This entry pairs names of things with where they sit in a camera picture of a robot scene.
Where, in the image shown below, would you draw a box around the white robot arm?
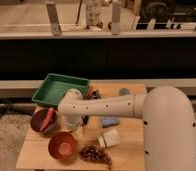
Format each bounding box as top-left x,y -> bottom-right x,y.
58,86 -> 196,171

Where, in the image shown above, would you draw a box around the white cup lying sideways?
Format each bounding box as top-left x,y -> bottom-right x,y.
98,129 -> 120,148

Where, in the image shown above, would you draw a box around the dark small toy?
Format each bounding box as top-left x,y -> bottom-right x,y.
91,90 -> 101,99

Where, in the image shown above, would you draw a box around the light blue cloth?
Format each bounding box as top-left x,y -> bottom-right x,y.
119,88 -> 130,96

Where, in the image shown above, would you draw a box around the blue sponge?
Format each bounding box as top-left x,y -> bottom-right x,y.
100,117 -> 119,128

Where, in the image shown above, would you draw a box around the green plastic tray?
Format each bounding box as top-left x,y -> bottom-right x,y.
32,73 -> 90,108

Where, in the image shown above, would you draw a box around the orange carrot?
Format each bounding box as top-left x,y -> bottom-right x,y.
40,108 -> 54,131

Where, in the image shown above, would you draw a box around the bunch of dark grapes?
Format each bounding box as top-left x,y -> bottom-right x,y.
79,145 -> 112,170

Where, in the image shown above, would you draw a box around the purple bowl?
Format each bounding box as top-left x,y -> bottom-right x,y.
30,108 -> 57,134

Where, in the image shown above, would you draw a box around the orange-brown bowl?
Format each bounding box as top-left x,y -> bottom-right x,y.
48,131 -> 78,160

